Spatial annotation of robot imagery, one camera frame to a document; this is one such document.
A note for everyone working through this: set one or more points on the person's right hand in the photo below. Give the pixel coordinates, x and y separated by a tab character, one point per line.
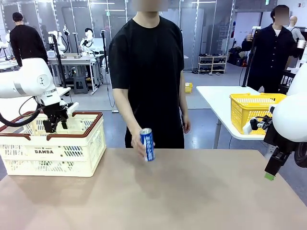
136	143

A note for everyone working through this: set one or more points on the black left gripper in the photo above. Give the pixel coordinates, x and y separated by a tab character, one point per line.
56	112

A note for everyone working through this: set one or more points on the person in black t-shirt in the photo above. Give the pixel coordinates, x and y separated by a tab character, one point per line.
146	72

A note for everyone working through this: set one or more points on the black tripod stand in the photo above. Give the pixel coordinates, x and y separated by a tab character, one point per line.
58	62

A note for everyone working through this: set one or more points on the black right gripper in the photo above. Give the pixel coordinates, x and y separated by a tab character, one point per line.
275	140

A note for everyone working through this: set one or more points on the white background desk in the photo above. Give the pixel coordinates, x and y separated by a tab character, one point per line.
72	60

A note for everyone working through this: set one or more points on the yellow plastic basket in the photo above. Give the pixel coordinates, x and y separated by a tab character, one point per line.
242	112

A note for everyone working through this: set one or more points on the person's left forearm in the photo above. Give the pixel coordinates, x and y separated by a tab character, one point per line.
184	105

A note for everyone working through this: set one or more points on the blue Pocari Sweat can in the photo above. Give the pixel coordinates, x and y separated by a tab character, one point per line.
149	146

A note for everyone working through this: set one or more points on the person's right forearm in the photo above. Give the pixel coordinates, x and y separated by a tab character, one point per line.
124	112

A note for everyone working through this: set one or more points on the person's left hand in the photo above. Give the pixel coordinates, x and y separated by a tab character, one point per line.
186	124

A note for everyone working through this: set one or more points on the white shoe rack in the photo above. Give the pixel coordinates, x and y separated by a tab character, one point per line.
213	63

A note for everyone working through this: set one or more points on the cream basket with brown rim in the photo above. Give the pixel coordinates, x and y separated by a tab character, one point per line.
79	153

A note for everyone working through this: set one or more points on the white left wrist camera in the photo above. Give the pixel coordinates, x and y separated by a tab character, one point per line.
73	107

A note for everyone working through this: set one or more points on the small yellow floor basket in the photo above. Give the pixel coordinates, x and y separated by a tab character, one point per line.
188	88

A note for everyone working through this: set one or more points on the mannequin with grey apron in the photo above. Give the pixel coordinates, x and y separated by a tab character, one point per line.
293	22

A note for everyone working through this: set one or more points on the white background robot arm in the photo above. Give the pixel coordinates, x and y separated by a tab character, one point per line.
87	42
61	43

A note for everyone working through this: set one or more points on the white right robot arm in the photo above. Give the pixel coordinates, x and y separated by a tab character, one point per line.
287	119

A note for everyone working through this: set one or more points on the white empty table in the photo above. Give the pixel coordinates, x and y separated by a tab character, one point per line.
63	90

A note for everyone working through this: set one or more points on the black stand with white top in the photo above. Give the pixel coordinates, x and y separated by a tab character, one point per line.
248	72

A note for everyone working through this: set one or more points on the grey step stool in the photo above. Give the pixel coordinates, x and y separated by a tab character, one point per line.
80	85

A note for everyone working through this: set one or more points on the person in dark shirt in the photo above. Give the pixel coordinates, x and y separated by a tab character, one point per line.
271	55

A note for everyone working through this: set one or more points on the background person in black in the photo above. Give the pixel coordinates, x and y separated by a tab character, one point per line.
26	43

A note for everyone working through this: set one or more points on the white side table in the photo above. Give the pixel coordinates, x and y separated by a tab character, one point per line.
216	100

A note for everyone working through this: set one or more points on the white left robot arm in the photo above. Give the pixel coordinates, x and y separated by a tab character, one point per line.
28	79

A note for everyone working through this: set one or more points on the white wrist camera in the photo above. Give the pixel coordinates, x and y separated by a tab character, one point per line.
73	107
247	129

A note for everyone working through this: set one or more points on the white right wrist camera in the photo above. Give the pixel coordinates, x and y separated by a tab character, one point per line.
247	129

